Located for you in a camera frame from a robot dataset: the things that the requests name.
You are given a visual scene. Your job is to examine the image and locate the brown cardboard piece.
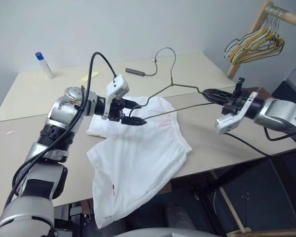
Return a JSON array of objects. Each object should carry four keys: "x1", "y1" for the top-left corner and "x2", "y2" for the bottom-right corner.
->
[{"x1": 245, "y1": 85, "x2": 272, "y2": 100}]

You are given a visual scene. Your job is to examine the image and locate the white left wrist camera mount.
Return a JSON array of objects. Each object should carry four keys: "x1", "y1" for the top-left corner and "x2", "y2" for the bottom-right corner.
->
[{"x1": 101, "y1": 74, "x2": 131, "y2": 120}]

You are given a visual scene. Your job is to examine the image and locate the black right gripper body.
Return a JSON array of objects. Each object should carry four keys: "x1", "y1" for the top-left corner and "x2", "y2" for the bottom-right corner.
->
[{"x1": 222, "y1": 77, "x2": 250, "y2": 115}]

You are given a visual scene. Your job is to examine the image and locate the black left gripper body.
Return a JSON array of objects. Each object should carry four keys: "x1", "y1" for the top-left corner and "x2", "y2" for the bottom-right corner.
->
[{"x1": 108, "y1": 97, "x2": 126, "y2": 122}]

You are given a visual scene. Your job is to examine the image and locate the black table frame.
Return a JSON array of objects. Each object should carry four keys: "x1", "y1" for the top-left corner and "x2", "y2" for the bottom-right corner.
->
[{"x1": 169, "y1": 143, "x2": 296, "y2": 237}]

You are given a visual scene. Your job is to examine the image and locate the dark rounded shape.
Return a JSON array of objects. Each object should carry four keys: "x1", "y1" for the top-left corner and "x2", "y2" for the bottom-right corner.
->
[{"x1": 165, "y1": 201, "x2": 197, "y2": 229}]

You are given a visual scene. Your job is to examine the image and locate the black cabinet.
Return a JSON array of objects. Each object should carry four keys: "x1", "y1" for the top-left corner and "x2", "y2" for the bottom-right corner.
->
[{"x1": 270, "y1": 56, "x2": 296, "y2": 109}]

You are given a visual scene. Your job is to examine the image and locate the wooden floor frame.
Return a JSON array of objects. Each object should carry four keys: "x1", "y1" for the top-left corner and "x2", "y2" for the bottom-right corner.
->
[{"x1": 218, "y1": 186, "x2": 296, "y2": 237}]

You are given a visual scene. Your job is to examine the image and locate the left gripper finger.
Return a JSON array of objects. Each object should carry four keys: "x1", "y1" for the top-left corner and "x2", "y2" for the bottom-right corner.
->
[
  {"x1": 123, "y1": 98, "x2": 142, "y2": 110},
  {"x1": 120, "y1": 116, "x2": 148, "y2": 127}
]

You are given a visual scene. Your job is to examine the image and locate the grey robot torso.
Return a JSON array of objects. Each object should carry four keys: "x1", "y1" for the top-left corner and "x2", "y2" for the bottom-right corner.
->
[{"x1": 117, "y1": 225, "x2": 239, "y2": 237}]

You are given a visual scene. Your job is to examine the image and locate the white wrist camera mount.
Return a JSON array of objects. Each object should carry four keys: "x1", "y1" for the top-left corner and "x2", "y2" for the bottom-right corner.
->
[
  {"x1": 214, "y1": 91, "x2": 259, "y2": 135},
  {"x1": 101, "y1": 74, "x2": 131, "y2": 120}
]

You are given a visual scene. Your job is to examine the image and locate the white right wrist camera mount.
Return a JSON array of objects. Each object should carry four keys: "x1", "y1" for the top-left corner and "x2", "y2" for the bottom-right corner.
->
[{"x1": 214, "y1": 91, "x2": 259, "y2": 135}]

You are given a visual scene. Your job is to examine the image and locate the white shorts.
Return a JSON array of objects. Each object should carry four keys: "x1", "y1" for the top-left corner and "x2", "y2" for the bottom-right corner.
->
[{"x1": 85, "y1": 96, "x2": 193, "y2": 229}]

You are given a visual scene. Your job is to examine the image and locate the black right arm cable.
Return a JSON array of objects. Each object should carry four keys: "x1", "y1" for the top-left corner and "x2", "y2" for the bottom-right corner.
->
[{"x1": 223, "y1": 124, "x2": 296, "y2": 158}]

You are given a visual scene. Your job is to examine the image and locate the dark grey adapter with cable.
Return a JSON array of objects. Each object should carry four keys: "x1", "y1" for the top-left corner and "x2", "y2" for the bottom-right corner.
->
[{"x1": 125, "y1": 57, "x2": 160, "y2": 77}]

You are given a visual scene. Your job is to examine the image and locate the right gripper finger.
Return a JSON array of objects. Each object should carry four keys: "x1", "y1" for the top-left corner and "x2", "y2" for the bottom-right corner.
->
[
  {"x1": 202, "y1": 88, "x2": 235, "y2": 100},
  {"x1": 204, "y1": 94, "x2": 231, "y2": 107}
]

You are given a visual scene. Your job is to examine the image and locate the white tube with blue cap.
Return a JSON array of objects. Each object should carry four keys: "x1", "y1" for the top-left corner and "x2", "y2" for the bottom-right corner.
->
[{"x1": 35, "y1": 51, "x2": 55, "y2": 79}]

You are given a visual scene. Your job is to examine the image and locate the wooden clothes rack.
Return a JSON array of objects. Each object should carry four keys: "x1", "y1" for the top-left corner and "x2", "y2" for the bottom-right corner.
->
[{"x1": 226, "y1": 0, "x2": 296, "y2": 80}]

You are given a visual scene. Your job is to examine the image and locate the yellow sticky note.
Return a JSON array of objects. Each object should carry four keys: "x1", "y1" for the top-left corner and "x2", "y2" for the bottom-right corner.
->
[{"x1": 80, "y1": 71, "x2": 100, "y2": 81}]

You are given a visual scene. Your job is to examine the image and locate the grey wire hanger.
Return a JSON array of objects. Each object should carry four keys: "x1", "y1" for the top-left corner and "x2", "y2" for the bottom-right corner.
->
[{"x1": 128, "y1": 46, "x2": 214, "y2": 123}]

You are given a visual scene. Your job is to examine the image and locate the bunch of hangers on rack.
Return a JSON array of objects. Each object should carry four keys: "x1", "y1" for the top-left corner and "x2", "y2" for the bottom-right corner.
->
[{"x1": 228, "y1": 7, "x2": 286, "y2": 66}]

